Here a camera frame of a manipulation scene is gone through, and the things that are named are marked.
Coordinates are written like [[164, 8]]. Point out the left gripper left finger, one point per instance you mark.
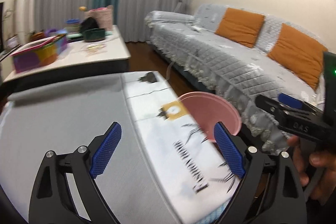
[[88, 162]]

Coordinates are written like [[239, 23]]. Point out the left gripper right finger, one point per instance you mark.
[[245, 162]]

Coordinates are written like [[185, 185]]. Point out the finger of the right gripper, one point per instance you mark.
[[290, 101]]

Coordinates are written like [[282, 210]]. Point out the right hand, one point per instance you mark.
[[319, 159]]

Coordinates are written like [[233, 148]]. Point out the orange cushion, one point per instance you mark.
[[240, 26], [300, 54]]

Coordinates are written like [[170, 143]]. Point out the white printed tablecloth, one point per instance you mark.
[[192, 174]]

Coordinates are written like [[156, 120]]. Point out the pink plastic bin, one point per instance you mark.
[[207, 109]]

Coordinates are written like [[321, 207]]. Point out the grey quilted sofa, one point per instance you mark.
[[233, 71]]

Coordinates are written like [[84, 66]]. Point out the white coffee table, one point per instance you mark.
[[116, 50]]

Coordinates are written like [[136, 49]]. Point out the clear glass ashtray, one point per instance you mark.
[[93, 48]]

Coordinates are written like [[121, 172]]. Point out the colourful storage box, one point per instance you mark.
[[39, 53]]

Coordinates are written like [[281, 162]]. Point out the dark green tray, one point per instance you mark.
[[94, 35]]

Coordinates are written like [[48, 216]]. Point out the pink woven basket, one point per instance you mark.
[[103, 17]]

